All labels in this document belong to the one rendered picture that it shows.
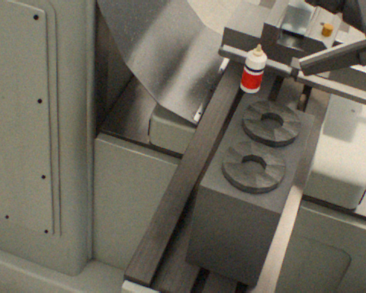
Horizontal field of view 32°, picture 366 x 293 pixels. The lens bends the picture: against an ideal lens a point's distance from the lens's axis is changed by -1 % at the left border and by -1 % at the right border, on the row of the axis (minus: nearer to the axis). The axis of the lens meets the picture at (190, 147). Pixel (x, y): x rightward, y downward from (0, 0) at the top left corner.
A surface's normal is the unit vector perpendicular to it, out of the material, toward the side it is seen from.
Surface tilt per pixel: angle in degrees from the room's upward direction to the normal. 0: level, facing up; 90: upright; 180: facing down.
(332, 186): 90
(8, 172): 88
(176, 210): 0
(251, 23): 0
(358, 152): 0
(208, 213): 90
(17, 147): 88
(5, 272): 68
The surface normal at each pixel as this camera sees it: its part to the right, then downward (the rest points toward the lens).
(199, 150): 0.11, -0.69
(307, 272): -0.32, 0.65
